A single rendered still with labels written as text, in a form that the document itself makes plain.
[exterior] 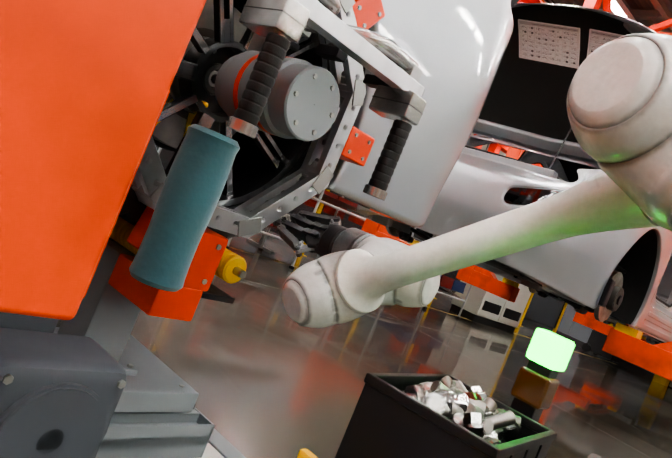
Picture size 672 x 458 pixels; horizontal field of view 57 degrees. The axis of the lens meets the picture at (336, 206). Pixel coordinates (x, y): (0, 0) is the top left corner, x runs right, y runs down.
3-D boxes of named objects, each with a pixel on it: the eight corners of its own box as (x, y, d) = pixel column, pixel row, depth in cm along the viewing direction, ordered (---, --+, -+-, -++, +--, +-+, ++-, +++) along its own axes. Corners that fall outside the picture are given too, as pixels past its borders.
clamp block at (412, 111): (381, 117, 120) (391, 92, 120) (418, 126, 114) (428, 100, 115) (366, 108, 117) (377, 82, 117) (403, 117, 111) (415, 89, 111)
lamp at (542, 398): (520, 395, 78) (532, 366, 78) (549, 411, 75) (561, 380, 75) (507, 394, 75) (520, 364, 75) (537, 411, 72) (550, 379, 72)
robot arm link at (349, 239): (384, 264, 121) (362, 254, 125) (379, 226, 116) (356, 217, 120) (353, 289, 116) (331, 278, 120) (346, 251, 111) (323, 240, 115)
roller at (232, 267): (171, 243, 143) (180, 220, 143) (248, 290, 124) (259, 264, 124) (150, 238, 139) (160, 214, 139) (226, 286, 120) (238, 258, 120)
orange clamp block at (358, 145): (317, 147, 139) (341, 159, 146) (342, 155, 134) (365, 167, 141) (329, 118, 139) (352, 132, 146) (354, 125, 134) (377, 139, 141)
